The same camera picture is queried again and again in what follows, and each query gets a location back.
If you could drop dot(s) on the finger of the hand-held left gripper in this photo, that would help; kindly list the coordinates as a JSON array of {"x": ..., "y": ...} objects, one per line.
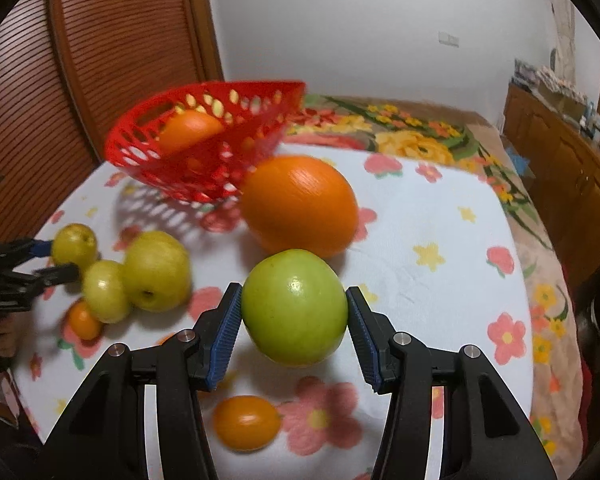
[
  {"x": 55, "y": 274},
  {"x": 35, "y": 249}
]

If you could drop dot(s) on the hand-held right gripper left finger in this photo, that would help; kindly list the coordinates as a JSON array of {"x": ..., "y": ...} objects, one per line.
[{"x": 225, "y": 345}]

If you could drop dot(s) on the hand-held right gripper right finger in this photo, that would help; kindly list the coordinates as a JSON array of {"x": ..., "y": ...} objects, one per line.
[{"x": 365, "y": 340}]

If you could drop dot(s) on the small yellow-green fruit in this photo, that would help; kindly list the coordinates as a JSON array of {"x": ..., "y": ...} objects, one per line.
[
  {"x": 105, "y": 292},
  {"x": 75, "y": 245}
]

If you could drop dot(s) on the green apple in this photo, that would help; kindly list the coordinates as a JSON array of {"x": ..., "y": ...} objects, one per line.
[{"x": 292, "y": 310}]

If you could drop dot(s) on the large yellow-green fruit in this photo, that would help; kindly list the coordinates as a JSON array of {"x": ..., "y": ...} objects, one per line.
[{"x": 157, "y": 267}]

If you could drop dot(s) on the large orange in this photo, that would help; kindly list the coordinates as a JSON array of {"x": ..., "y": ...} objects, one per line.
[{"x": 300, "y": 205}]

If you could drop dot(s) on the red plastic basket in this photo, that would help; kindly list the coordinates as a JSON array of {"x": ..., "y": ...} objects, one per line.
[{"x": 267, "y": 125}]

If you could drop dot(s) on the small orange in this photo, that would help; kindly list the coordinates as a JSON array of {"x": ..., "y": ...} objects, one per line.
[
  {"x": 245, "y": 422},
  {"x": 82, "y": 322}
]

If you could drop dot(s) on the white flower-print blanket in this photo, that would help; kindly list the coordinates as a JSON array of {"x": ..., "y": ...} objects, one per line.
[{"x": 430, "y": 310}]

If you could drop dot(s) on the medium orange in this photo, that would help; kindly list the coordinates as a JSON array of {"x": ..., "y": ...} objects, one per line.
[{"x": 190, "y": 132}]

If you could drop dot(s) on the colourful floral blanket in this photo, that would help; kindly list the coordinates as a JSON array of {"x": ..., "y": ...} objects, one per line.
[{"x": 420, "y": 145}]

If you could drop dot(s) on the wooden slatted wardrobe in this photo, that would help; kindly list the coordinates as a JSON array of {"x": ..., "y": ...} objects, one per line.
[{"x": 105, "y": 35}]

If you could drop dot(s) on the wooden cabinet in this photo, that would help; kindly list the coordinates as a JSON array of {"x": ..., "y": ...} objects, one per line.
[{"x": 555, "y": 160}]

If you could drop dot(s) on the assorted small containers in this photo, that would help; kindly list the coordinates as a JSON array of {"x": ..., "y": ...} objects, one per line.
[{"x": 565, "y": 95}]

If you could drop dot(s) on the patterned curtain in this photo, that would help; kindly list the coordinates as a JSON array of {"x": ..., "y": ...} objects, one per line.
[{"x": 562, "y": 30}]

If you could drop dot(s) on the white wall socket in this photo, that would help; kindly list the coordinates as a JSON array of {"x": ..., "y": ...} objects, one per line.
[{"x": 448, "y": 39}]

